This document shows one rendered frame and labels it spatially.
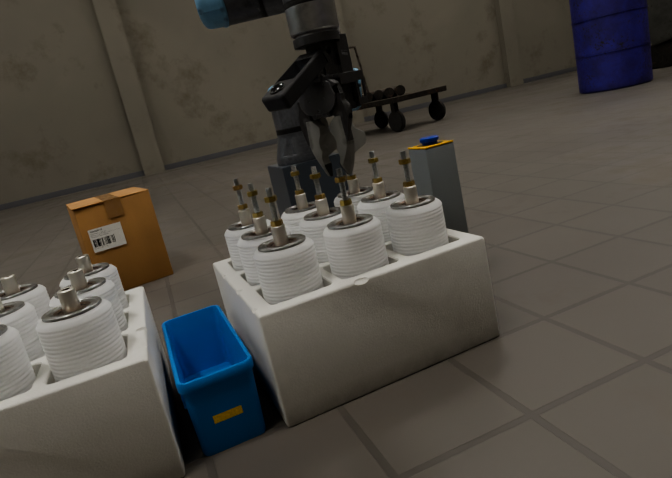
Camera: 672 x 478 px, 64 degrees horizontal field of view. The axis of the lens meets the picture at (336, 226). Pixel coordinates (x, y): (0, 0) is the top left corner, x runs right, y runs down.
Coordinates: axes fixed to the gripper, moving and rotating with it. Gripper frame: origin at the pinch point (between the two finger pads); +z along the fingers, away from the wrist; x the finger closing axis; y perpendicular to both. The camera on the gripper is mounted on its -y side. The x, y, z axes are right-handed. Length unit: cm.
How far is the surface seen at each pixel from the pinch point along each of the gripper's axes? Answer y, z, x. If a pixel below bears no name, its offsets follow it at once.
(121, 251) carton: 15, 22, 112
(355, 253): -3.1, 13.0, -3.0
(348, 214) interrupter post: -0.2, 7.6, -0.7
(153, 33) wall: 416, -162, 663
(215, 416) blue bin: -27.8, 28.6, 7.5
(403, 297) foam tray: -0.2, 21.3, -8.2
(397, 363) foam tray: -3.2, 31.3, -6.7
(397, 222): 6.4, 11.1, -5.0
